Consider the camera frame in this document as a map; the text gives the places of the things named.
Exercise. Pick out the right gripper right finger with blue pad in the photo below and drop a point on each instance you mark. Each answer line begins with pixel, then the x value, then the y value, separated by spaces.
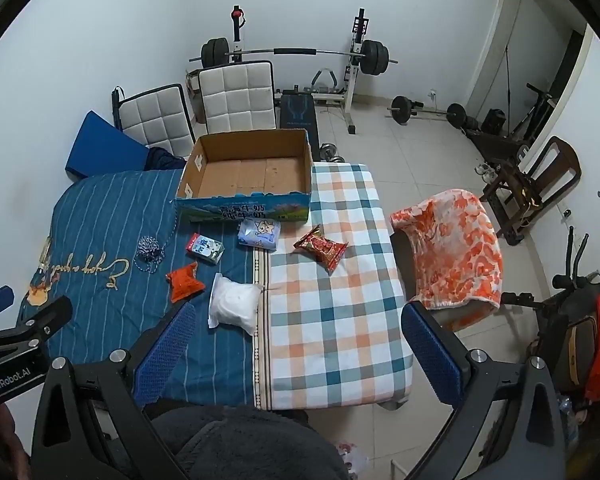
pixel 439 352

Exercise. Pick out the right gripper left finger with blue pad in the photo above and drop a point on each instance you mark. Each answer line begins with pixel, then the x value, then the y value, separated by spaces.
pixel 157 351

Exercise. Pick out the orange snack bag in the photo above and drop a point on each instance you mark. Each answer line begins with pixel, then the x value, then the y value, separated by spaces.
pixel 184 282

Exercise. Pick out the white soft plastic bag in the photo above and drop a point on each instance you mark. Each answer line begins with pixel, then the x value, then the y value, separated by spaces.
pixel 233 304

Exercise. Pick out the blue white twine ball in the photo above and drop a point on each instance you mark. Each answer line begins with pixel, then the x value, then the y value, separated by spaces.
pixel 151 247

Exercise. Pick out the pure milk carton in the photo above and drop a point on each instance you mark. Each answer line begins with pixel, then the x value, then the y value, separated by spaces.
pixel 206 248

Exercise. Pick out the red patterned snack bag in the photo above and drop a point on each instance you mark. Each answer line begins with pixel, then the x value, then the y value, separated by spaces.
pixel 327 252

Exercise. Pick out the light blue tissue pack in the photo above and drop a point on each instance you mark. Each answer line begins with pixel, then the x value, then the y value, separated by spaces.
pixel 259 233

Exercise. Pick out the black fuzzy garment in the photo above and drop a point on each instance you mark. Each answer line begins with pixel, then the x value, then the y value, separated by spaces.
pixel 242 442

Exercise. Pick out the plaid checked cloth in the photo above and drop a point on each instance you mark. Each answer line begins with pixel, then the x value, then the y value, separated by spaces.
pixel 326 340

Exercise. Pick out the blue striped bed sheet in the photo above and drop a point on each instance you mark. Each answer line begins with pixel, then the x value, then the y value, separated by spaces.
pixel 89 259

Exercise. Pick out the black exercise bike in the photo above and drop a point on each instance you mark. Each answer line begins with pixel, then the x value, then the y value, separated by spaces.
pixel 567 321

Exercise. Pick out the blue foam mat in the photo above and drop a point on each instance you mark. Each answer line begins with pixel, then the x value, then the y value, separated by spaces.
pixel 100 148

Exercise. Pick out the dark wooden chair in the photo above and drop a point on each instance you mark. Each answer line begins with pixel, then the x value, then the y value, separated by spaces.
pixel 519 197

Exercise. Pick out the dark navy clothing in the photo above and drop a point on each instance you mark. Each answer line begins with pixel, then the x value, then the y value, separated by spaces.
pixel 161 159

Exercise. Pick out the open cardboard box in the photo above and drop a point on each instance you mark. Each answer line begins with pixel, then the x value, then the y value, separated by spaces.
pixel 230 176

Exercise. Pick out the dumbbell on floor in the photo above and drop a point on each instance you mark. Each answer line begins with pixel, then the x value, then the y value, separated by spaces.
pixel 329 153

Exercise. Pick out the black exercise machine in doorway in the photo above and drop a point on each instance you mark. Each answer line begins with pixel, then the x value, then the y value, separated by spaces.
pixel 495 138

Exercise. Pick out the left white quilted chair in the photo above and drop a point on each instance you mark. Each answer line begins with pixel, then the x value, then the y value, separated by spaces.
pixel 157 118

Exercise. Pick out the white quilted chair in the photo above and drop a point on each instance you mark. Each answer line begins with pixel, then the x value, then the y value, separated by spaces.
pixel 157 118
pixel 238 97

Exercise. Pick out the floor barbell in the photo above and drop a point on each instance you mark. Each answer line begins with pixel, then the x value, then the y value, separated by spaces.
pixel 403 109

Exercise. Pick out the black weight bench pad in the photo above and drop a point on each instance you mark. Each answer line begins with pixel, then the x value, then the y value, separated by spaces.
pixel 297 111

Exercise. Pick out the right white quilted chair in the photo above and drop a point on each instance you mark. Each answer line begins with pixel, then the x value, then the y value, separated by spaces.
pixel 238 97

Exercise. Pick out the white weight bench rack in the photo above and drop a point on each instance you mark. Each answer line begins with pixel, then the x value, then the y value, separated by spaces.
pixel 351 71

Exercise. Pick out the barbell on rack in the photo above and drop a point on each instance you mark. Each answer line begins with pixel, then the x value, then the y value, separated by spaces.
pixel 373 58

